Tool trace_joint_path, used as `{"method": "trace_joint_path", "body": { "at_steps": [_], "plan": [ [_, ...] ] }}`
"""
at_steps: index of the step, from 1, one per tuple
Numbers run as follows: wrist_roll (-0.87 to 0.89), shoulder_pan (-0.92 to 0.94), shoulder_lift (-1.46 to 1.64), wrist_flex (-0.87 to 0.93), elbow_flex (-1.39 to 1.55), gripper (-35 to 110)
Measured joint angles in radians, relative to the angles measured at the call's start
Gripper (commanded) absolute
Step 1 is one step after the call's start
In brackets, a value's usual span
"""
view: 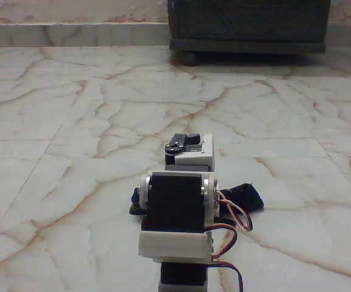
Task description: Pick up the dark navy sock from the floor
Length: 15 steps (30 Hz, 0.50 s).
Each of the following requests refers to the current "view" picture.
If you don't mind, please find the black cloth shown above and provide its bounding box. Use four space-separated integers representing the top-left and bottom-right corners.
128 182 265 220

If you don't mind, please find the black cabinet caster wheel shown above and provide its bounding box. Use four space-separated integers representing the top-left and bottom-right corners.
179 51 198 66

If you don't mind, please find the dark wooden cabinet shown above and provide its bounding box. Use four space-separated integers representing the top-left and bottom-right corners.
166 0 332 55

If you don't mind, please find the red white black servo cable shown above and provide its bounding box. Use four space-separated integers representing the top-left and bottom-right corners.
210 224 240 264
215 190 254 234

